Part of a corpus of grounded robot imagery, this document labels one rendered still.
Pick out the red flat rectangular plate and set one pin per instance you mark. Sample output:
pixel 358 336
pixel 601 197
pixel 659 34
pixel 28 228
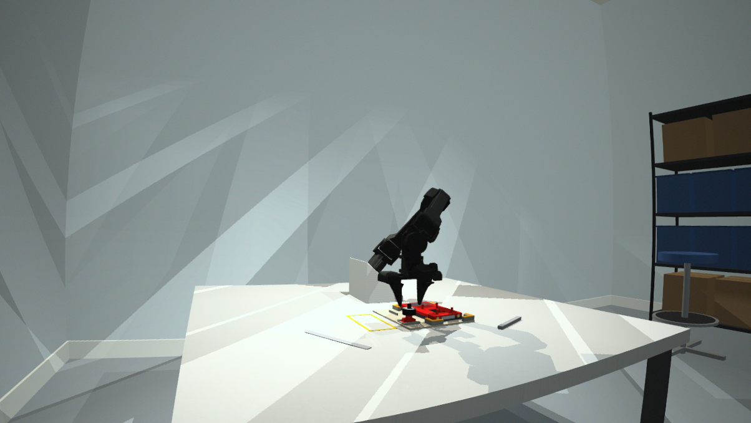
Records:
pixel 434 311

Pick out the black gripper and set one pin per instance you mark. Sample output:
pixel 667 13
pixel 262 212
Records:
pixel 394 279

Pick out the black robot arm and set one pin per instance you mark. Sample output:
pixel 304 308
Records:
pixel 423 227

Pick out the grey flat bar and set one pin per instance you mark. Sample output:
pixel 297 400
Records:
pixel 509 322

